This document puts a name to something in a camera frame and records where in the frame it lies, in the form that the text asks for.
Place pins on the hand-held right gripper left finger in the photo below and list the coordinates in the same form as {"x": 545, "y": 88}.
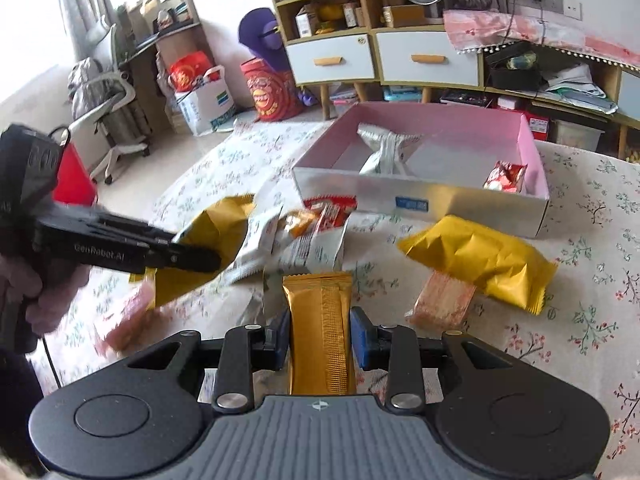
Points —
{"x": 277, "y": 344}

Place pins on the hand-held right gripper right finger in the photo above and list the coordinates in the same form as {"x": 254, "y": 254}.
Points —
{"x": 361, "y": 342}

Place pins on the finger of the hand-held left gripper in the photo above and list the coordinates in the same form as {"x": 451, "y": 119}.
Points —
{"x": 140, "y": 230}
{"x": 192, "y": 260}

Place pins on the yellow chips packet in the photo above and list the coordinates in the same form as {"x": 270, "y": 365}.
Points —
{"x": 215, "y": 225}
{"x": 480, "y": 255}

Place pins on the gold wafer bar packet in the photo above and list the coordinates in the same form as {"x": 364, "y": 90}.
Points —
{"x": 320, "y": 330}

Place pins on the pink lined cardboard box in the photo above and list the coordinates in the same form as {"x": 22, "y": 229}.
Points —
{"x": 450, "y": 205}

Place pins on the person's left hand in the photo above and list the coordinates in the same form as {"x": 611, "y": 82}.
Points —
{"x": 60, "y": 292}

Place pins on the red plastic stool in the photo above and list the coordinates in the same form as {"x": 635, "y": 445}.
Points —
{"x": 75, "y": 180}

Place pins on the white office chair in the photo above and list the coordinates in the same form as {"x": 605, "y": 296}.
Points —
{"x": 112, "y": 155}

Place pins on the pink snack packet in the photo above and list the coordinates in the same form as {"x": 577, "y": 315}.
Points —
{"x": 127, "y": 320}

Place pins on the orange pink wafer packet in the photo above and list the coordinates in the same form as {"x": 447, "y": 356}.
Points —
{"x": 440, "y": 302}

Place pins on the orange white snack packet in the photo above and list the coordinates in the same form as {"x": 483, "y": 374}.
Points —
{"x": 310, "y": 250}

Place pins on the red white candy packet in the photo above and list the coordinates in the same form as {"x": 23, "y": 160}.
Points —
{"x": 505, "y": 177}
{"x": 332, "y": 212}

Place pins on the white shopping bag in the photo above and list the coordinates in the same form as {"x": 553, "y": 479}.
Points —
{"x": 205, "y": 107}

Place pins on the grey jacket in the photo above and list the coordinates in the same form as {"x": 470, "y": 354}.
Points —
{"x": 90, "y": 85}

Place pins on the red gift bag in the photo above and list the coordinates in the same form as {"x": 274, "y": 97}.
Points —
{"x": 190, "y": 72}

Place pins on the dark clothing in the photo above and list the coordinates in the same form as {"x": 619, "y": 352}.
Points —
{"x": 17, "y": 400}

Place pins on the red gift bucket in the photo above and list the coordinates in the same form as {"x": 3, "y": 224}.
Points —
{"x": 270, "y": 92}

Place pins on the silver snack packet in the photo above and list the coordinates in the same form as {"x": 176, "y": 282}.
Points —
{"x": 382, "y": 155}

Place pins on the dark desk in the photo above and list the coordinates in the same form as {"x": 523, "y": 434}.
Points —
{"x": 180, "y": 45}

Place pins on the purple hat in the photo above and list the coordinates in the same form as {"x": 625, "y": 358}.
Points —
{"x": 260, "y": 35}

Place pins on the window curtain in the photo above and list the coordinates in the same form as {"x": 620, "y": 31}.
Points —
{"x": 75, "y": 0}

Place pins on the blue storage box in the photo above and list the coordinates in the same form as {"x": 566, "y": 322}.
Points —
{"x": 402, "y": 94}

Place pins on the white cabinet drawer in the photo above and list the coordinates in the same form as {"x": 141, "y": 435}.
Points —
{"x": 450, "y": 70}
{"x": 350, "y": 50}

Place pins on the white carton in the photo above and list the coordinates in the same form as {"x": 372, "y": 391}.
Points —
{"x": 305, "y": 22}

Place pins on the black flat box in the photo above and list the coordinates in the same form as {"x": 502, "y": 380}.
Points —
{"x": 462, "y": 97}

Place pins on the small red box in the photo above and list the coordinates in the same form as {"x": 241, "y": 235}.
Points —
{"x": 537, "y": 127}

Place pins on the yellow bag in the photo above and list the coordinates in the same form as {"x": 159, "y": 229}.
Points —
{"x": 330, "y": 14}

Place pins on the wooden shelf cabinet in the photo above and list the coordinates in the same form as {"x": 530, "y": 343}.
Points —
{"x": 367, "y": 30}

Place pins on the small brown carton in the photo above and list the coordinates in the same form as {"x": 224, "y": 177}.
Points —
{"x": 352, "y": 14}

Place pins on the white plastic container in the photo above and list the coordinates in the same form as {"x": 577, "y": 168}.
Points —
{"x": 577, "y": 135}

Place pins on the white cloth pile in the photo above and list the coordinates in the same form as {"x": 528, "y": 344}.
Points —
{"x": 575, "y": 85}

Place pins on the low wooden tv stand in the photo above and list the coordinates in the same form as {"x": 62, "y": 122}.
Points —
{"x": 607, "y": 77}

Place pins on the pink floral cloth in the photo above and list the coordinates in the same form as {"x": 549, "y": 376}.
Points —
{"x": 550, "y": 32}

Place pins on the wall socket row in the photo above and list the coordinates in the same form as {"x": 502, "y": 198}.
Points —
{"x": 552, "y": 1}

